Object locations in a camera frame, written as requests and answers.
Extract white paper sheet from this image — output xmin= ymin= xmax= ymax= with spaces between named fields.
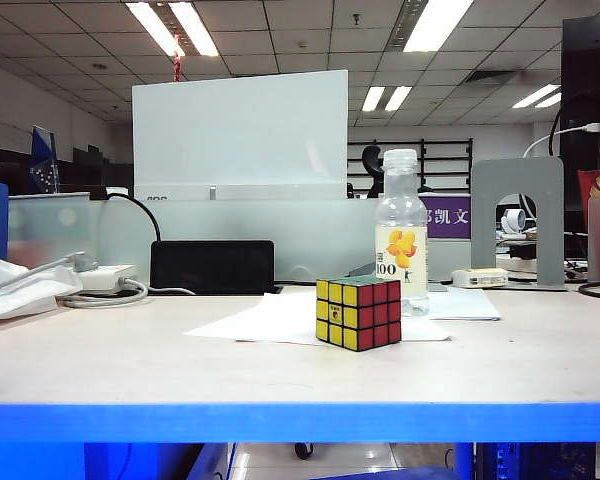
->
xmin=427 ymin=285 xmax=502 ymax=321
xmin=399 ymin=317 xmax=452 ymax=344
xmin=181 ymin=292 xmax=381 ymax=346

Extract black rectangular case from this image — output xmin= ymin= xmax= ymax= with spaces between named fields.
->
xmin=148 ymin=238 xmax=276 ymax=295

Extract small white desk fan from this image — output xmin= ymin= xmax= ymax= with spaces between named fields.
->
xmin=499 ymin=207 xmax=529 ymax=236

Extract black office chair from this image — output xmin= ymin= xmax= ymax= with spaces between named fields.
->
xmin=361 ymin=144 xmax=385 ymax=200

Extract black office cubicle dividers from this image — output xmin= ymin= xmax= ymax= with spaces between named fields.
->
xmin=0 ymin=143 xmax=134 ymax=194

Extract grey metal bookend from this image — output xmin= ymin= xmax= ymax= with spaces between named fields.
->
xmin=469 ymin=155 xmax=567 ymax=291

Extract white coiled cable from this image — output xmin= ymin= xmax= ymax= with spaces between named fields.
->
xmin=58 ymin=276 xmax=197 ymax=308

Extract white acrylic board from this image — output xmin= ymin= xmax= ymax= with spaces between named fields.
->
xmin=131 ymin=68 xmax=350 ymax=201

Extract black curved cable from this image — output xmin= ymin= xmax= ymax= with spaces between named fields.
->
xmin=104 ymin=192 xmax=162 ymax=244

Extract grey cable with plug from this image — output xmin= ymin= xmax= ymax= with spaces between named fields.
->
xmin=0 ymin=249 xmax=100 ymax=292

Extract blue table frame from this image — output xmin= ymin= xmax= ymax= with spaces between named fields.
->
xmin=0 ymin=401 xmax=600 ymax=480

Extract clear bottle with flower label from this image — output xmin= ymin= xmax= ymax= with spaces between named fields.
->
xmin=373 ymin=148 xmax=430 ymax=319

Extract white power adapter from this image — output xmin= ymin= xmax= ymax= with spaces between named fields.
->
xmin=74 ymin=263 xmax=137 ymax=292

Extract small white charger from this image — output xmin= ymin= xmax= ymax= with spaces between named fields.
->
xmin=450 ymin=266 xmax=509 ymax=289

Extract blue dotted pennant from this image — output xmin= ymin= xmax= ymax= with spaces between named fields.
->
xmin=28 ymin=125 xmax=61 ymax=194

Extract tall black cabinet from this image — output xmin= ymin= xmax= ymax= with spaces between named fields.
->
xmin=559 ymin=13 xmax=600 ymax=236

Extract purple sign with white characters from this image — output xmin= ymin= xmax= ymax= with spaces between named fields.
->
xmin=422 ymin=194 xmax=471 ymax=239

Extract black shelving rack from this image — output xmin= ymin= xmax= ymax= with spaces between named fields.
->
xmin=347 ymin=138 xmax=474 ymax=192

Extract Rubik's cube with black frame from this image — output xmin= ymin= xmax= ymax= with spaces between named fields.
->
xmin=314 ymin=275 xmax=403 ymax=354

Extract white USB cable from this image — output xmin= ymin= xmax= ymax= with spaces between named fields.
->
xmin=522 ymin=121 xmax=600 ymax=159

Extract black arched cable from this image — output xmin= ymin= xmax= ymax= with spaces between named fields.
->
xmin=549 ymin=92 xmax=581 ymax=157

